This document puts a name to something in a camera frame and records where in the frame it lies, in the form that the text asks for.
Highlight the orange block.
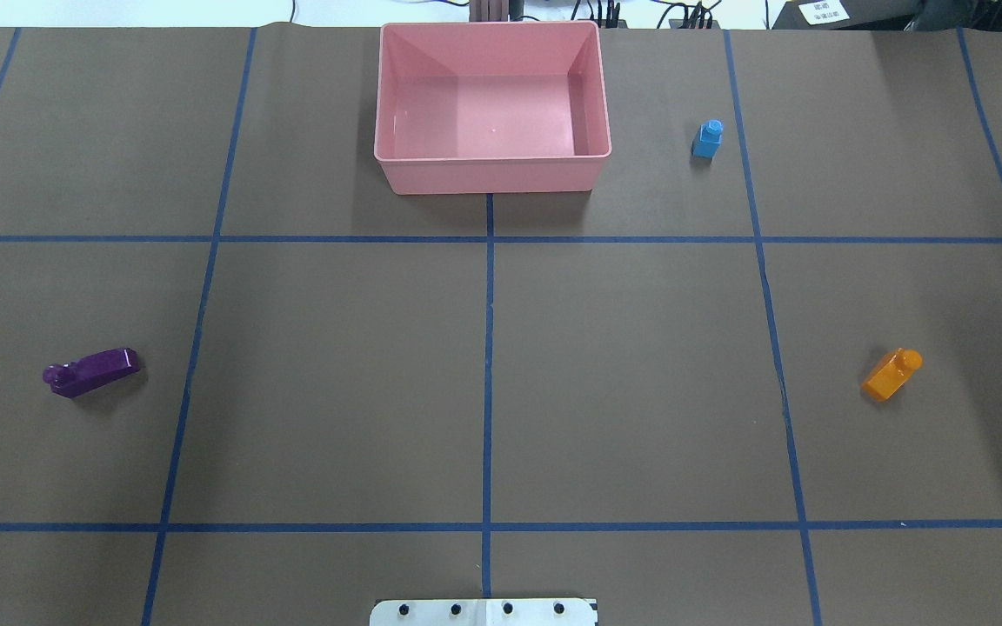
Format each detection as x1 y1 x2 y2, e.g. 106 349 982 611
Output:
860 348 924 402

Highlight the aluminium frame post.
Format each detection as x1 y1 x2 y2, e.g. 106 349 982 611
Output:
468 0 511 23

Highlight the purple block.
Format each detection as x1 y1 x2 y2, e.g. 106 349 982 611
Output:
41 348 142 399

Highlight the dark box with label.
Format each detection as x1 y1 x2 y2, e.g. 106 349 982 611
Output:
769 0 924 30

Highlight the small blue block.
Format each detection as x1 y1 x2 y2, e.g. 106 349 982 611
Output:
691 119 725 160

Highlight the white metal base plate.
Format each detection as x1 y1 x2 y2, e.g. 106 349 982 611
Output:
369 597 599 625

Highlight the pink plastic box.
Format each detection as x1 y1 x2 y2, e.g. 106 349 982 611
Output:
373 20 612 195

